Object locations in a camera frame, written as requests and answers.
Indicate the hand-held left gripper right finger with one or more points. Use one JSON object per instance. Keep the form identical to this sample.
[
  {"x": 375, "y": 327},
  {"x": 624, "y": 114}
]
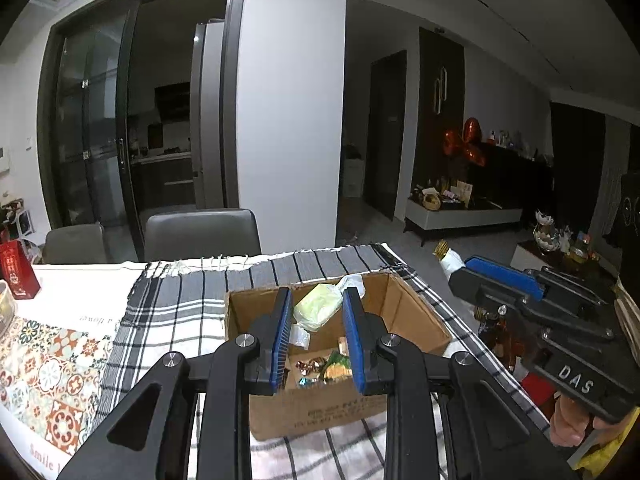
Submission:
[{"x": 352, "y": 345}]

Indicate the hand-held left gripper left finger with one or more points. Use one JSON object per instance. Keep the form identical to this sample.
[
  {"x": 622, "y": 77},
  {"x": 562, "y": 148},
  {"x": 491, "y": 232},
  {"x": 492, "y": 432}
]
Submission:
[{"x": 280, "y": 345}]

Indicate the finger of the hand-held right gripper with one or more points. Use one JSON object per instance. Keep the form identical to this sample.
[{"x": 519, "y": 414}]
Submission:
[
  {"x": 485, "y": 292},
  {"x": 505, "y": 275}
]

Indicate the red gold foil candy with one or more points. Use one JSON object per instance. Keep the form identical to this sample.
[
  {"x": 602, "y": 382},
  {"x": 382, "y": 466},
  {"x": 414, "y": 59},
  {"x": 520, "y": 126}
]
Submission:
[{"x": 310, "y": 366}]

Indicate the pale green snack packet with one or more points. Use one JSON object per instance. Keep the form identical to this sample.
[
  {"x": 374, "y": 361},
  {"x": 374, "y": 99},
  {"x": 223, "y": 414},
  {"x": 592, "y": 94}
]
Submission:
[{"x": 317, "y": 307}]

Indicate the cardboard box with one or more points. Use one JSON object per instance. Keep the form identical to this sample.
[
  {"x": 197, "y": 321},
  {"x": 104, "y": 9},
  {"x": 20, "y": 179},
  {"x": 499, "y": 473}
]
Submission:
[{"x": 410, "y": 320}]

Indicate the person's right hand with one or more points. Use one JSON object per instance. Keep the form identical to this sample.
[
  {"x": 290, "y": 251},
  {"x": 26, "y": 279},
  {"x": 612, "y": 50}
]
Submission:
[{"x": 570, "y": 420}]

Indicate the small white packet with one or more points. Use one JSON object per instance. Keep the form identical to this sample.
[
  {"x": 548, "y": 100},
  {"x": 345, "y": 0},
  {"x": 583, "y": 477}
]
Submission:
[{"x": 299, "y": 336}]

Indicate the brown glass bottle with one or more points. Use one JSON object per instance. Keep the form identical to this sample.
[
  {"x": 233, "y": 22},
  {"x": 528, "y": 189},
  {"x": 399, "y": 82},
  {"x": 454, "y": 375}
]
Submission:
[{"x": 497, "y": 340}]

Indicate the lotus flower ornament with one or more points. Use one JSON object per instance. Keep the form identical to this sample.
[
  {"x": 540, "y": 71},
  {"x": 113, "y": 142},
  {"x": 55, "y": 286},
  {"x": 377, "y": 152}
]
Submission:
[{"x": 545, "y": 232}]

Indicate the white low cabinet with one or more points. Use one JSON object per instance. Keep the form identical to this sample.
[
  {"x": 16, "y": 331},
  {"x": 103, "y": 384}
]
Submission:
[{"x": 460, "y": 220}]

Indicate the dark wooden sideboard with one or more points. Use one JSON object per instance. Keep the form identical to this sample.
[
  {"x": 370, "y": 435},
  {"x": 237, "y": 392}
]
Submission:
[{"x": 515, "y": 185}]

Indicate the woven basket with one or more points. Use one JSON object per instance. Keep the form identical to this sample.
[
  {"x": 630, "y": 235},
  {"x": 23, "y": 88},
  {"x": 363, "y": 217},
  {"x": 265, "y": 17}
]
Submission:
[{"x": 432, "y": 201}]

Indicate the black white checkered cloth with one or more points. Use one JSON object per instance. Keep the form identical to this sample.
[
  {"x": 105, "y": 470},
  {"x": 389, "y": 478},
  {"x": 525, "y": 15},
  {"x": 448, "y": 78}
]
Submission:
[{"x": 175, "y": 305}]

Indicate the red foil balloon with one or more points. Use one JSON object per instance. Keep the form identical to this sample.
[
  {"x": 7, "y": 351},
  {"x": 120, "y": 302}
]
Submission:
[
  {"x": 471, "y": 130},
  {"x": 451, "y": 143},
  {"x": 477, "y": 155}
]

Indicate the dark television screen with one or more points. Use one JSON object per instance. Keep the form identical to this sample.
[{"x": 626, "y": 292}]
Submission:
[{"x": 577, "y": 170}]

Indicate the grey chair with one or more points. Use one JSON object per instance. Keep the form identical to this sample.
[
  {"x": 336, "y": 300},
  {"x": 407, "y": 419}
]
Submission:
[
  {"x": 200, "y": 235},
  {"x": 75, "y": 245}
]

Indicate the white bin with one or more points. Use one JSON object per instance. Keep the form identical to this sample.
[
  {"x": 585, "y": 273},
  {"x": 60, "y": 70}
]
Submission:
[{"x": 353, "y": 177}]

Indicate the dark door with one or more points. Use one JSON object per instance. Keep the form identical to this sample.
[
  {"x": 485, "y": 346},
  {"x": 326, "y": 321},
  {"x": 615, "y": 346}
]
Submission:
[{"x": 387, "y": 135}]

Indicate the tall dark wardrobe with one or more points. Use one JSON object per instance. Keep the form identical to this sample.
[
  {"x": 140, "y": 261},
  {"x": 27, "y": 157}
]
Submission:
[{"x": 440, "y": 85}]

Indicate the tile patterned table cover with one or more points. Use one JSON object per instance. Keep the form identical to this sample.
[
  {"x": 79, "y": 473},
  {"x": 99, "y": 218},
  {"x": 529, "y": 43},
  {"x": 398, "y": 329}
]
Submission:
[{"x": 50, "y": 370}]

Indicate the grey refrigerator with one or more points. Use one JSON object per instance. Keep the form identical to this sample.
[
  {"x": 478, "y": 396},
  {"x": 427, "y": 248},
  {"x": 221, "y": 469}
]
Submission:
[{"x": 207, "y": 110}]

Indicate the red gift box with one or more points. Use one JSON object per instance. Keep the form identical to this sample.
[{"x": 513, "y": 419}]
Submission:
[{"x": 17, "y": 270}]

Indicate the clear plastic container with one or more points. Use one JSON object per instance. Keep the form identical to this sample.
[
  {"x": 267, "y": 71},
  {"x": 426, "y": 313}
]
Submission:
[{"x": 5, "y": 307}]

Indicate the sliding glass door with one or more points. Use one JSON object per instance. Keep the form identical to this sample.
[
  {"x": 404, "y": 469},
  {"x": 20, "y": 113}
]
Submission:
[{"x": 90, "y": 135}]

